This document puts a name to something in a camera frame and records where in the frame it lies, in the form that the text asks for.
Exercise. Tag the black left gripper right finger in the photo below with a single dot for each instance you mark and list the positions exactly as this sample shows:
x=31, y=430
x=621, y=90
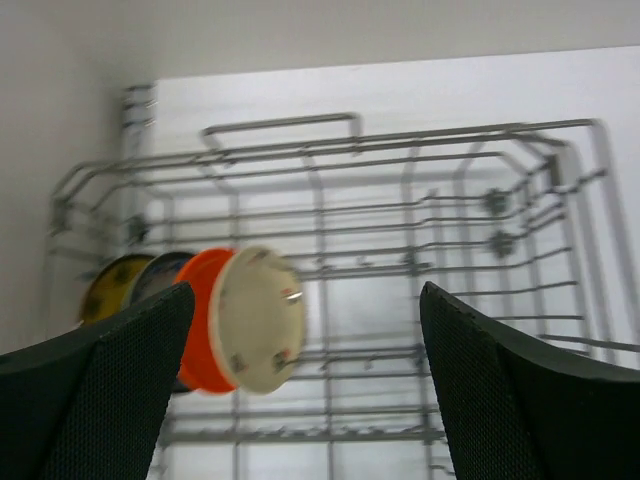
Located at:
x=515, y=407

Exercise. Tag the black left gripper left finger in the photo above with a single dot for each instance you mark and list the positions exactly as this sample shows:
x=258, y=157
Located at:
x=89, y=404

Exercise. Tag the yellow patterned plate brown rim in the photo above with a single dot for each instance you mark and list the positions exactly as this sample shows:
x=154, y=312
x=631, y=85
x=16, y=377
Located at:
x=105, y=294

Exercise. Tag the orange plastic plate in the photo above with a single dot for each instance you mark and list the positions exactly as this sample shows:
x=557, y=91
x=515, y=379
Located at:
x=199, y=370

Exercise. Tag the blue floral plate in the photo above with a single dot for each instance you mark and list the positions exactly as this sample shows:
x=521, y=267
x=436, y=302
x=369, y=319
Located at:
x=157, y=275

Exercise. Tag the beige plate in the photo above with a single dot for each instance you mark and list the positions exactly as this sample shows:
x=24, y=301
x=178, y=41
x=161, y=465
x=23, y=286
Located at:
x=257, y=320

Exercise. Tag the grey wire dish rack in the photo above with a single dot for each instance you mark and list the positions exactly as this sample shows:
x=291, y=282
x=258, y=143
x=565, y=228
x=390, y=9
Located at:
x=522, y=220

